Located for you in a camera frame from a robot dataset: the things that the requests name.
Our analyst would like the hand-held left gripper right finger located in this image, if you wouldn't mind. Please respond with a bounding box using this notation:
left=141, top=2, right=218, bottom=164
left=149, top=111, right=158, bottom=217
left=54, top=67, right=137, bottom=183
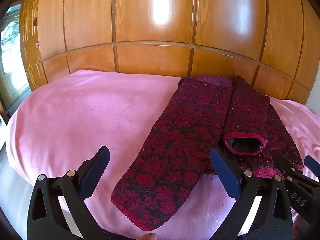
left=209, top=147, right=293, bottom=240

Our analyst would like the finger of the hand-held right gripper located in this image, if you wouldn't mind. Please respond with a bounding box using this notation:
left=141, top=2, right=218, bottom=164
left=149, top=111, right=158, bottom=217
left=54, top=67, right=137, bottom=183
left=272, top=152, right=305, bottom=183
left=304, top=155, right=320, bottom=181

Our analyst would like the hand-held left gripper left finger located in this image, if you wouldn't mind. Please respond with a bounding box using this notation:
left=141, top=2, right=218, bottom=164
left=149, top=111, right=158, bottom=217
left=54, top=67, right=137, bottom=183
left=26, top=145, right=111, bottom=240

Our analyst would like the red floral garment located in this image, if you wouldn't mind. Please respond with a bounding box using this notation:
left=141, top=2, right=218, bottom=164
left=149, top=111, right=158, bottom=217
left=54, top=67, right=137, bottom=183
left=111, top=75, right=304, bottom=232

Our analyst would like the pink bed sheet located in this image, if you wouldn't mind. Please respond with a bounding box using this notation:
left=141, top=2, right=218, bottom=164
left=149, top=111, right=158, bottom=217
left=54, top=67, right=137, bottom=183
left=5, top=69, right=320, bottom=240

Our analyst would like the wooden wardrobe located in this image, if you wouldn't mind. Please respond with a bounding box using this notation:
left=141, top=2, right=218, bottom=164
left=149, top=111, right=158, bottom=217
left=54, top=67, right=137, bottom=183
left=37, top=0, right=320, bottom=105

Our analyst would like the carved wooden cabinet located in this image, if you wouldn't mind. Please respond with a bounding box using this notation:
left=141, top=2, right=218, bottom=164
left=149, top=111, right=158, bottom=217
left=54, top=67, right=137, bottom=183
left=19, top=0, right=48, bottom=91

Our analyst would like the glass window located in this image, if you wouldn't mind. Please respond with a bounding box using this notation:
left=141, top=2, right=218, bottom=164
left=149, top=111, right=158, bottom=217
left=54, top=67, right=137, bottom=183
left=0, top=2, right=31, bottom=113

